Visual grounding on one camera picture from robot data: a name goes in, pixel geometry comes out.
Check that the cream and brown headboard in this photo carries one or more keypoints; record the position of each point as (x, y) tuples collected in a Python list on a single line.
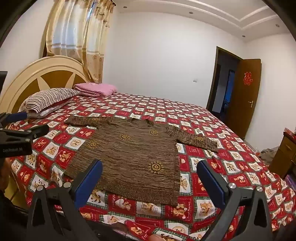
[(53, 76)]

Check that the brown knitted sweater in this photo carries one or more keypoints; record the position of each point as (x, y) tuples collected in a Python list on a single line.
[(134, 157)]

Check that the brown wooden door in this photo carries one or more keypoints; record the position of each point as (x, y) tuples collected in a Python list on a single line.
[(242, 109)]

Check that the grey cloth pile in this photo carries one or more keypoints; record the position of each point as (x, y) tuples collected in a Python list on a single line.
[(267, 155)]

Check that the dark wooden door frame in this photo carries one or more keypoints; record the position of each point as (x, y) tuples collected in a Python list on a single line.
[(214, 74)]

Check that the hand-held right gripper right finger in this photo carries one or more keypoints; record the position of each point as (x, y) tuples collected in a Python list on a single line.
[(211, 183)]

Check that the striped pillow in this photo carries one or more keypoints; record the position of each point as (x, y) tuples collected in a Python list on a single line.
[(46, 98)]

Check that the red checkered printed bedsheet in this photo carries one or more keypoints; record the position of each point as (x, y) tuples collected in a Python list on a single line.
[(231, 166)]

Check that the wooden cabinet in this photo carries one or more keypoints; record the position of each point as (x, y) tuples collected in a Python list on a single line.
[(284, 153)]

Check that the red paper door decoration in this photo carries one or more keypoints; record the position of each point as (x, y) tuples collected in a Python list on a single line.
[(247, 78)]

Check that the beige patterned curtain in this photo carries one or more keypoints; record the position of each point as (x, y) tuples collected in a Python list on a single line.
[(92, 46)]

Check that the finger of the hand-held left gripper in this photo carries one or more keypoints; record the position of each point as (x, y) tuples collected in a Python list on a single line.
[(27, 134), (16, 116)]

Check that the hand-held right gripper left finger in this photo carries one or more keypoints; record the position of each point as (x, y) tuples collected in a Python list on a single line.
[(89, 182)]

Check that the pink folded blanket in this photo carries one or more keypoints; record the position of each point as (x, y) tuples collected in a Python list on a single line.
[(97, 89)]

